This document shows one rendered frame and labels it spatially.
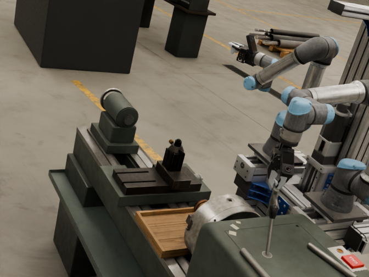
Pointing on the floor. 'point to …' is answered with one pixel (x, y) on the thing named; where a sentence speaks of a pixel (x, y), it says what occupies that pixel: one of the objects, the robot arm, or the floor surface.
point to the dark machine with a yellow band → (80, 33)
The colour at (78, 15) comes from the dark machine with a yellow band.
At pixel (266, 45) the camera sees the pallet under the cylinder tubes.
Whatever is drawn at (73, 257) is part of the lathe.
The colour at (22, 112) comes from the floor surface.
